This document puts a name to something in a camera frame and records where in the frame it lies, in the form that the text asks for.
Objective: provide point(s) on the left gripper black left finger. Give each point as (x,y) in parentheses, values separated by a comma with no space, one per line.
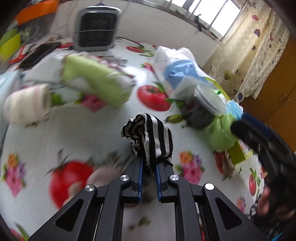
(95,213)

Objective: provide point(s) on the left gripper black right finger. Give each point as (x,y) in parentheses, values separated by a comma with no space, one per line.
(202,212)

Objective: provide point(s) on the blue face mask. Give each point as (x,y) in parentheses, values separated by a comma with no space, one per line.
(232,107)

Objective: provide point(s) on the small black white striped sock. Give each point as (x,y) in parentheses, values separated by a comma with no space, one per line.
(150,139)

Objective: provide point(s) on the cream towel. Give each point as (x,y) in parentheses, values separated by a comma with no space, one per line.
(28,106)

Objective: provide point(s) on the green white cloth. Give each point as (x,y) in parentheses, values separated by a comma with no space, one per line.
(110,84)

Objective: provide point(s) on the person's right hand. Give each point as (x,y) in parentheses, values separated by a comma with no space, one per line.
(282,213)

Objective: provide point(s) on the lime green cardboard box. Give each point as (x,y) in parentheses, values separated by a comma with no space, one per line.
(240,151)

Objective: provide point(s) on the brown wooden cabinet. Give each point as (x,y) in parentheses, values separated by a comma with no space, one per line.
(275,104)

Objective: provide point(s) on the green plastic jar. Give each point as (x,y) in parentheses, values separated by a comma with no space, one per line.
(219,135)

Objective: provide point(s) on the dark jar clear lid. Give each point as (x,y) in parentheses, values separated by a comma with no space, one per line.
(202,107)

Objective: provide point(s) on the heart pattern curtain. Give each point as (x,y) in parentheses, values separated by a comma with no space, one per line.
(250,51)

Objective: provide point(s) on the blue tissue pack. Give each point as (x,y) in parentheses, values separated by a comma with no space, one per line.
(178,72)

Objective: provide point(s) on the black tablet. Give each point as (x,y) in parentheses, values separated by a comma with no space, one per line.
(38,54)

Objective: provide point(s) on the grey space heater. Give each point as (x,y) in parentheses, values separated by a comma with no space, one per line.
(96,28)

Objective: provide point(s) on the orange lidded storage box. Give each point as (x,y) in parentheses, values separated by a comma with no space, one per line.
(36,10)

